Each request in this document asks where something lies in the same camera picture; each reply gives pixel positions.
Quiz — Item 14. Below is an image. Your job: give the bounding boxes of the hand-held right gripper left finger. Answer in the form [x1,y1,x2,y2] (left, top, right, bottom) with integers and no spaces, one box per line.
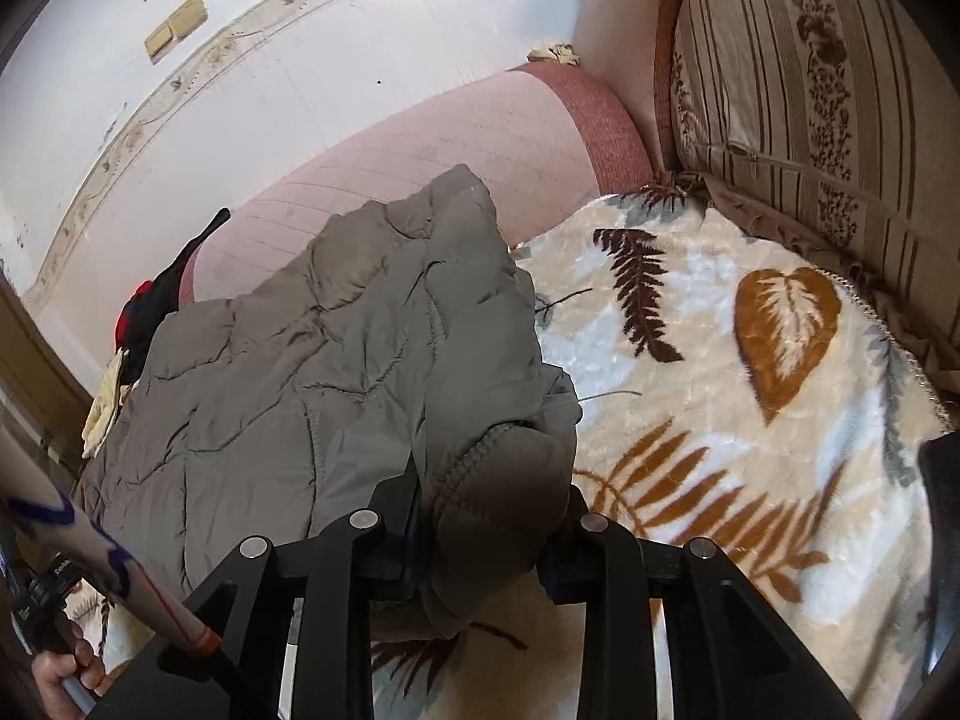
[94,465,432,720]

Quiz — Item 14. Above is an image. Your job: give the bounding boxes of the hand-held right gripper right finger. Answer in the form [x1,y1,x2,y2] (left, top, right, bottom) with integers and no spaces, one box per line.
[538,487,860,720]

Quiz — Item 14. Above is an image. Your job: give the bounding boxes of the grey-green hooded jacket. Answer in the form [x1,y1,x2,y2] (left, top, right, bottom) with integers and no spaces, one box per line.
[79,163,584,642]

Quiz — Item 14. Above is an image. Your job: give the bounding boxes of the black and red clothes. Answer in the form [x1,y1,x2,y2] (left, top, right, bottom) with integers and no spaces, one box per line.
[112,208,232,383]

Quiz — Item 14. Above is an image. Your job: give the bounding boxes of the person's left hand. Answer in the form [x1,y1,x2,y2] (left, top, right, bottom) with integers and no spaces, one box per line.
[34,617,115,720]

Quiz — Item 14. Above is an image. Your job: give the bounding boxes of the pale yellow cloth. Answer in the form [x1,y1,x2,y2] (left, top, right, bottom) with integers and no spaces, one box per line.
[81,351,136,458]

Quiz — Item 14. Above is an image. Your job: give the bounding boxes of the leaf-printed cream blanket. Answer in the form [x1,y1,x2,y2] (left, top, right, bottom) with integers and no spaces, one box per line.
[71,187,957,720]

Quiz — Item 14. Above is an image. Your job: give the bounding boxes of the black object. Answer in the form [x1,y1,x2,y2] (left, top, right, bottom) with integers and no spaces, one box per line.
[919,431,960,683]

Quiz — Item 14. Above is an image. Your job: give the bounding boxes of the striped floral cushion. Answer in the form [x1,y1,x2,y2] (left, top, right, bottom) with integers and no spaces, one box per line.
[671,0,960,421]

